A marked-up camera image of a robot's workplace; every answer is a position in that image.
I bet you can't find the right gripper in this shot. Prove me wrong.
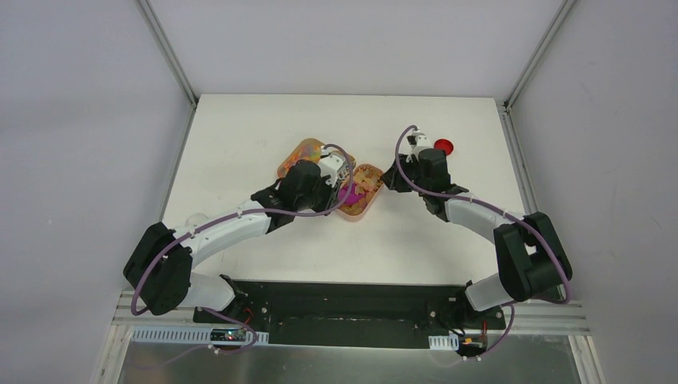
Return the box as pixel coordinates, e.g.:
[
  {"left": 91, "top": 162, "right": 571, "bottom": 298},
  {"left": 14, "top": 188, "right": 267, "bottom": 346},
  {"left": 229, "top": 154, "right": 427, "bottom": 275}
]
[{"left": 380, "top": 154, "right": 430, "bottom": 195}]

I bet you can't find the magenta plastic scoop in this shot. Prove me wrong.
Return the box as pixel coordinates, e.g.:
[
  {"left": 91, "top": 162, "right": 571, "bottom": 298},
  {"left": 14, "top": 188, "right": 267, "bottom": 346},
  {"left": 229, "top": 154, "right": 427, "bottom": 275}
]
[{"left": 337, "top": 184, "right": 363, "bottom": 208}]

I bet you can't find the clear plastic jar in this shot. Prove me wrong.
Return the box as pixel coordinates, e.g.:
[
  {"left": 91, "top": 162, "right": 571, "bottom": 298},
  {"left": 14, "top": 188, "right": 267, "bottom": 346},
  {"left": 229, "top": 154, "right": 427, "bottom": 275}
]
[{"left": 185, "top": 213, "right": 209, "bottom": 227}]

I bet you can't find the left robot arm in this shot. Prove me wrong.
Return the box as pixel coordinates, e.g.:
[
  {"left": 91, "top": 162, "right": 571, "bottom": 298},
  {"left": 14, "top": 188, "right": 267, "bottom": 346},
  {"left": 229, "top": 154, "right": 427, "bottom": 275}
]
[{"left": 123, "top": 153, "right": 349, "bottom": 324}]

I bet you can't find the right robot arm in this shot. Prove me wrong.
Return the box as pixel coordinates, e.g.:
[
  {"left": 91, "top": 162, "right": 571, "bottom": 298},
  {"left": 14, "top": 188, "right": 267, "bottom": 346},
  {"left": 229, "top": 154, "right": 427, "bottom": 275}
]
[{"left": 382, "top": 149, "right": 572, "bottom": 328}]

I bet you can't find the tray of lollipop candies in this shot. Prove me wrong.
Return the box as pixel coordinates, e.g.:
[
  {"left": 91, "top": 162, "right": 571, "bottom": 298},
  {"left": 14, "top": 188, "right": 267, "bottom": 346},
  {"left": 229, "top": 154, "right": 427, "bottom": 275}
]
[{"left": 332, "top": 149, "right": 356, "bottom": 184}]

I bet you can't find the tray of gummy candies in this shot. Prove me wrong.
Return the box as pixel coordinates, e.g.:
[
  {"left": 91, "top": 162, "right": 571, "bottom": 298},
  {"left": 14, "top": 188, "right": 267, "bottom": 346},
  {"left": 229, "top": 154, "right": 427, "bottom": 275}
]
[{"left": 276, "top": 138, "right": 325, "bottom": 178}]

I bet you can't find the tray of popsicle candies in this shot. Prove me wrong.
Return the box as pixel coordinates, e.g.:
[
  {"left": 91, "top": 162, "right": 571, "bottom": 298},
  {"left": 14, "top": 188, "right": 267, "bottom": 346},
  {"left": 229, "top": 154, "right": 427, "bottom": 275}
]
[{"left": 336, "top": 163, "right": 384, "bottom": 222}]

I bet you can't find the red jar lid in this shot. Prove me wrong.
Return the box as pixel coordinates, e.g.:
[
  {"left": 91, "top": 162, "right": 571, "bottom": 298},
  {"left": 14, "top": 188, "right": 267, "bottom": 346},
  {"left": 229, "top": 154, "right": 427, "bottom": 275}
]
[{"left": 433, "top": 138, "right": 454, "bottom": 156}]

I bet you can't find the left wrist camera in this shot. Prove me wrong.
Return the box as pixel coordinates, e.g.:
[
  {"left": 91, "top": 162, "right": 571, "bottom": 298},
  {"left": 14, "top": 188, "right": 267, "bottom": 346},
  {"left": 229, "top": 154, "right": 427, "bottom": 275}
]
[{"left": 317, "top": 149, "right": 342, "bottom": 187}]

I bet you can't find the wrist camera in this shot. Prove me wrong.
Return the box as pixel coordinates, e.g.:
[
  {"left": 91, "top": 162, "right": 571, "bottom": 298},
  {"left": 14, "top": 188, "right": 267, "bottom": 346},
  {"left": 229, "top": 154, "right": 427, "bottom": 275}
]
[
  {"left": 317, "top": 149, "right": 342, "bottom": 187},
  {"left": 406, "top": 130, "right": 433, "bottom": 157}
]

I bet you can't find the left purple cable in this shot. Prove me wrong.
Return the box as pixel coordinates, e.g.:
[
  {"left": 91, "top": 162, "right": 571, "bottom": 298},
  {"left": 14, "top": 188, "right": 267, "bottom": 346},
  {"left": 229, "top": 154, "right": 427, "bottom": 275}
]
[{"left": 130, "top": 143, "right": 357, "bottom": 318}]

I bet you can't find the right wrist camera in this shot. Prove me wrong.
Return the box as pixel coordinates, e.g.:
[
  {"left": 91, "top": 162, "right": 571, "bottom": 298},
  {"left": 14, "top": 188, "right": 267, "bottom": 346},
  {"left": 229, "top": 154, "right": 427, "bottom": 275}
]
[{"left": 406, "top": 130, "right": 433, "bottom": 157}]

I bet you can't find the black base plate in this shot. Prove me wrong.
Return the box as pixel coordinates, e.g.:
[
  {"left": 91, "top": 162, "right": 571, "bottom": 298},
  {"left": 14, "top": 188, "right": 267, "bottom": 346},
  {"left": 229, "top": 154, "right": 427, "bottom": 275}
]
[{"left": 225, "top": 280, "right": 506, "bottom": 349}]

